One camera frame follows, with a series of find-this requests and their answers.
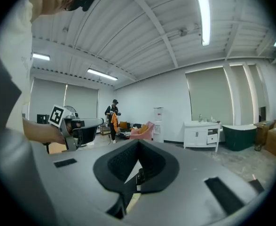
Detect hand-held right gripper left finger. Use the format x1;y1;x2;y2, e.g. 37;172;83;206
31;139;140;226

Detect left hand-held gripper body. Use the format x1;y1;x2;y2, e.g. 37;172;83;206
48;104;81;152

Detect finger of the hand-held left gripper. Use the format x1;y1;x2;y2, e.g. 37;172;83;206
79;117;105;147

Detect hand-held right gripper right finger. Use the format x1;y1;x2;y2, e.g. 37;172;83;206
127;139;260;226

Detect person's left forearm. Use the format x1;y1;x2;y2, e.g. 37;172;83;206
22;117;66;145

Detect black standing fan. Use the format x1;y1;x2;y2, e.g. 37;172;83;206
63;105;79;118

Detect metal shelf rack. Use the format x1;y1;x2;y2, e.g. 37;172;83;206
100;123;110;136

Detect black box cabinet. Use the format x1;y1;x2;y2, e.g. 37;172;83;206
37;113;50;125

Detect grey window blind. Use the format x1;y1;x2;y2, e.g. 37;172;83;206
64;83;99;127

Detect orange cloth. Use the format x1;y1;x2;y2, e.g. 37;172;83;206
110;113;119;133

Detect dark striped sofa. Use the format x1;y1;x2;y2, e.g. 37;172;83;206
115;121;148;139

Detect pink armchair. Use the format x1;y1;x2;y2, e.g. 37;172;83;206
129;121;155;141

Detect black labelled bottle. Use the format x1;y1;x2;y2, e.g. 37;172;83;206
123;168;146;194

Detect white vanity cabinet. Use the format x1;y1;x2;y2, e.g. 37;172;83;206
183;121;222;153

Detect white water dispenser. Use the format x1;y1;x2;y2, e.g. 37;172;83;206
152;107;165;143

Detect dark green bathtub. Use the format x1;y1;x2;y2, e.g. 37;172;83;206
222;124;258;152

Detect cream t-shirt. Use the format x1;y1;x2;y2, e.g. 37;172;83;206
0;0;58;226

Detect large beige window blind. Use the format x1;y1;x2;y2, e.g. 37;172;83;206
185;65;234;127

